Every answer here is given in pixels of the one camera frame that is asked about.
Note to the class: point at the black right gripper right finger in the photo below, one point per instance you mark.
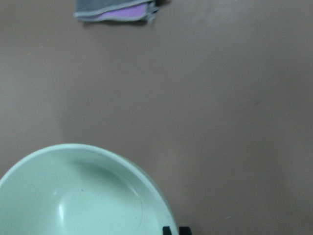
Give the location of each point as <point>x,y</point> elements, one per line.
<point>184,230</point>

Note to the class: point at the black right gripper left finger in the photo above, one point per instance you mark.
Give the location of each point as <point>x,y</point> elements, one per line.
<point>166,230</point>

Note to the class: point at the green bowl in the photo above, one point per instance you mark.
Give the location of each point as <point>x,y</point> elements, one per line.
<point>77,189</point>

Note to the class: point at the grey folded cloth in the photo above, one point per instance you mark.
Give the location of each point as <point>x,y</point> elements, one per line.
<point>115,10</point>

